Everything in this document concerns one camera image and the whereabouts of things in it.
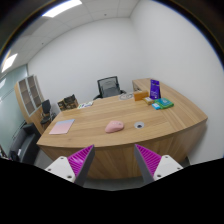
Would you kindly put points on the wooden glass-door cabinet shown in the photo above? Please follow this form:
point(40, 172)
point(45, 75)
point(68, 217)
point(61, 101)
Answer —
point(29, 98)

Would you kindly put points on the orange box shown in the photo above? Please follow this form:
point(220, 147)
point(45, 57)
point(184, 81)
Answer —
point(139, 95)

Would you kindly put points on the wooden office desk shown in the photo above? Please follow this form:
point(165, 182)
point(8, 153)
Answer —
point(173, 131)

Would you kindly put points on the ceiling light panel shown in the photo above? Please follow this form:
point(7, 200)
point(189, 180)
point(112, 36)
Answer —
point(62, 8)

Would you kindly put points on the blue small box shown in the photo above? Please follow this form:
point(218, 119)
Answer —
point(156, 106)

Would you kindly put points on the black mesh office chair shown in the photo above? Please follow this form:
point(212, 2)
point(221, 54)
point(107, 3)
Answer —
point(108, 87)

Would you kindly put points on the black side chair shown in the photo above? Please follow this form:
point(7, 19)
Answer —
point(47, 114)

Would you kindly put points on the dark desk organizer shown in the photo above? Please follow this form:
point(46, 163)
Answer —
point(68, 103)

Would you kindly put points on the small tan box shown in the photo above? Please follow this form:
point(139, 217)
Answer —
point(148, 100)

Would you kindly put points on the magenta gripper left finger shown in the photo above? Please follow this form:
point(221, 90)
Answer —
point(75, 167)

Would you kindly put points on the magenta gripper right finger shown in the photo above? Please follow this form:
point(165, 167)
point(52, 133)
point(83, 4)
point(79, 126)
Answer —
point(153, 166)

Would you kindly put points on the green book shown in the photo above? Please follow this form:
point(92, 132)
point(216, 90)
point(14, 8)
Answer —
point(164, 103)

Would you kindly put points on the pink mouse pad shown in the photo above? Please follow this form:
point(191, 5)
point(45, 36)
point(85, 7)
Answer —
point(62, 127)

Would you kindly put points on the white colourful paper sheet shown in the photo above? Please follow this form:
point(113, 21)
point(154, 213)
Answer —
point(84, 105)

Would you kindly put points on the desk cable grommet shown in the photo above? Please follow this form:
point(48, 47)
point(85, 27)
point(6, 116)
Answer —
point(139, 125)

